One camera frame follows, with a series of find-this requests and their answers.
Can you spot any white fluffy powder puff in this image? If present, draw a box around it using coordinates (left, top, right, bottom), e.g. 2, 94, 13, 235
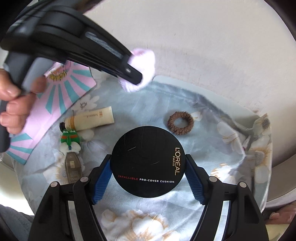
118, 48, 156, 92

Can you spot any cream hand cream tube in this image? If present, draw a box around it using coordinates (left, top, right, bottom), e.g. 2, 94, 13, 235
59, 106, 115, 132

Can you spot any green frog toy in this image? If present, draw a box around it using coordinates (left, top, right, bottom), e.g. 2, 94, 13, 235
60, 130, 81, 155

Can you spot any black L'Oreal cushion compact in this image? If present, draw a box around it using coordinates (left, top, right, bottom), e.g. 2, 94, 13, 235
110, 126, 186, 198

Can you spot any person's left hand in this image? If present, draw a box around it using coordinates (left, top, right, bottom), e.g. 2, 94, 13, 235
1, 69, 47, 135

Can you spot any pink teal cardboard box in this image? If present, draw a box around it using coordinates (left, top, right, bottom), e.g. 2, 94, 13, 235
6, 61, 96, 165

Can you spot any brown sachet packet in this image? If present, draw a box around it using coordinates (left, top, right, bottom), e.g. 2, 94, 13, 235
65, 152, 82, 184

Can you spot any floral light blue cloth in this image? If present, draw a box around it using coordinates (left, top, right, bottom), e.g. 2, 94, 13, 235
20, 80, 272, 240

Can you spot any brown hair scrunchie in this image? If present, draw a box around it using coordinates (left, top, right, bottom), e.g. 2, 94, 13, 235
167, 111, 194, 136

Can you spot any white tray under cloth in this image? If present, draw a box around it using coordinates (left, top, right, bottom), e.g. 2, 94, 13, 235
152, 74, 278, 117

